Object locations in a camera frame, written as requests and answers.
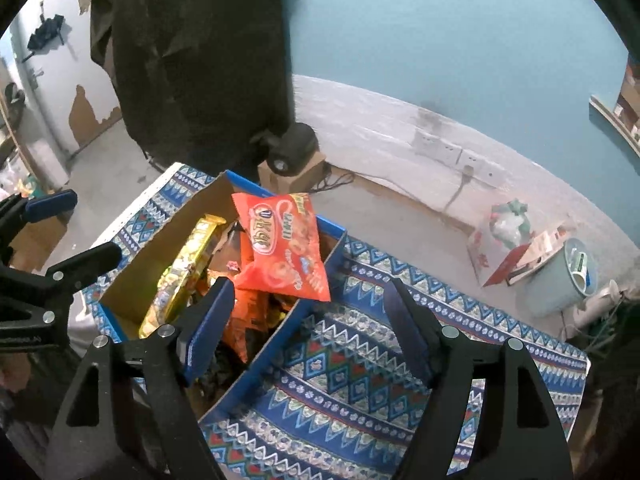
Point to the long yellow snack packet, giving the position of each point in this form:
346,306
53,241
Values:
180,275

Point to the black snack packet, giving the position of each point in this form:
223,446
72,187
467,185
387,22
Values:
220,370

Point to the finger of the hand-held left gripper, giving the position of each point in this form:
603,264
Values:
50,206
85,265

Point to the small brown cardboard box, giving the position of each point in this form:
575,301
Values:
300,177

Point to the white peeling door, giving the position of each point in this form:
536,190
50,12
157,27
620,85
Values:
60,100

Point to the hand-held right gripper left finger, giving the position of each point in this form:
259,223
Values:
210,325

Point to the dark hanging coat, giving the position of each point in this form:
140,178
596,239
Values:
200,60

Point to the white electric kettle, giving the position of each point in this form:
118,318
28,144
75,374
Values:
597,305

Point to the black cylindrical device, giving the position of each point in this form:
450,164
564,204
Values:
292,147

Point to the crumpled plastic bags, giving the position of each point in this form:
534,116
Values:
510,222

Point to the wooden wall shelf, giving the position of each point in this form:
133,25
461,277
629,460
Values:
615,120

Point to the light blue waste bin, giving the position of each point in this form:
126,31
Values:
555,290

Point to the blue patterned blanket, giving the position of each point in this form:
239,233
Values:
360,375

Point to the blue cardboard box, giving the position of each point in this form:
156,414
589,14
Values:
280,350

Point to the large orange chip bag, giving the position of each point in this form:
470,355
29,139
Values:
250,320

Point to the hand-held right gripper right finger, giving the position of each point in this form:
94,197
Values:
410,330

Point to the red and white paper bag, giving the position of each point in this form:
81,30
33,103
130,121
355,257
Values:
487,260

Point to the white wall socket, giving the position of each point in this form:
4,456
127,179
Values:
427,141
492,172
471,160
450,151

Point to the black item on door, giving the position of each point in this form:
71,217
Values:
46,32

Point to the flat white packaging boxes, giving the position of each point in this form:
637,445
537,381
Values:
542,250

